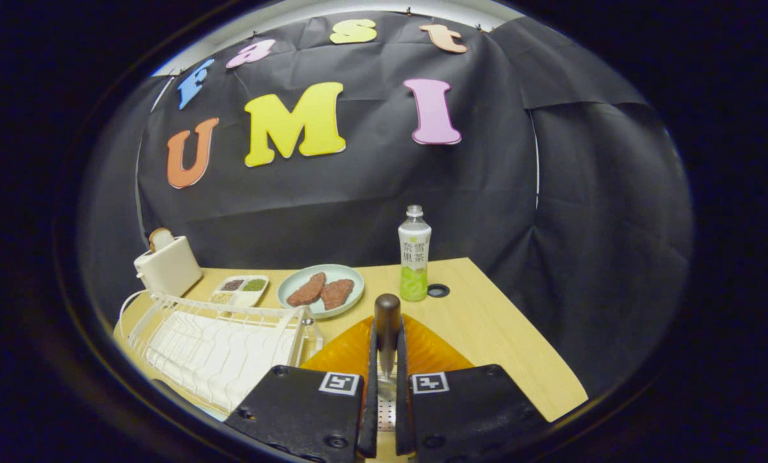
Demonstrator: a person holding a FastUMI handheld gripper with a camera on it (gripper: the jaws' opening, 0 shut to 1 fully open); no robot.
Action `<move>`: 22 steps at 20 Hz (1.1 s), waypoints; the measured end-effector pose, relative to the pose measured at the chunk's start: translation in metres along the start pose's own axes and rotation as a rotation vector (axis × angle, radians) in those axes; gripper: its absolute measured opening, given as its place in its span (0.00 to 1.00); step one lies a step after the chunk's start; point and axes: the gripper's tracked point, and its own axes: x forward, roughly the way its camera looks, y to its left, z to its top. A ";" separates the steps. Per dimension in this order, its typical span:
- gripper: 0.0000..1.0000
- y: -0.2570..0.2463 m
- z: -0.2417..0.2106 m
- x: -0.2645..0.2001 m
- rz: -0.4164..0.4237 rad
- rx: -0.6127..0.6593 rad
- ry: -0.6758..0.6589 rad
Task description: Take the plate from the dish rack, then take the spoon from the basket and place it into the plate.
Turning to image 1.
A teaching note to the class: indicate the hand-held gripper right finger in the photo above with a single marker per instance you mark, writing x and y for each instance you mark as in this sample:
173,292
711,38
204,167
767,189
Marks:
467,411

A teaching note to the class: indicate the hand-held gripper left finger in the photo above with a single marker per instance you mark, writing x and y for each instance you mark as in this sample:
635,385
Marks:
300,411

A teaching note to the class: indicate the pale green plate with chicken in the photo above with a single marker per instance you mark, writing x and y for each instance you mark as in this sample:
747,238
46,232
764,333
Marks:
342,271

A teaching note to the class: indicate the white drip tray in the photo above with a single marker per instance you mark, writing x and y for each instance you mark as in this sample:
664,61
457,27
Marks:
223,360

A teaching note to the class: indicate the fried chicken piece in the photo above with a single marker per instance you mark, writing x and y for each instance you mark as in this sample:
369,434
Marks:
306,290
337,294

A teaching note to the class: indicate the black table grommet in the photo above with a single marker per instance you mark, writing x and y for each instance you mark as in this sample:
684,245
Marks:
438,290

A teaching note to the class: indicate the white divided tray with beans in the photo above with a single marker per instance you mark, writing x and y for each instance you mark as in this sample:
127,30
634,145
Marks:
249,296

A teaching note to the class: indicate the green tea bottle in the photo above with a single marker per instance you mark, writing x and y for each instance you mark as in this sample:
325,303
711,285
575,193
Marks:
414,257

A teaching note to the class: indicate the cream toaster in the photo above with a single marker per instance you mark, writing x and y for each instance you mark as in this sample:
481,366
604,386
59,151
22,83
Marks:
168,270

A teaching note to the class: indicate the bread slice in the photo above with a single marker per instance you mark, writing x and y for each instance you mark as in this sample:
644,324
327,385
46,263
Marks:
160,239

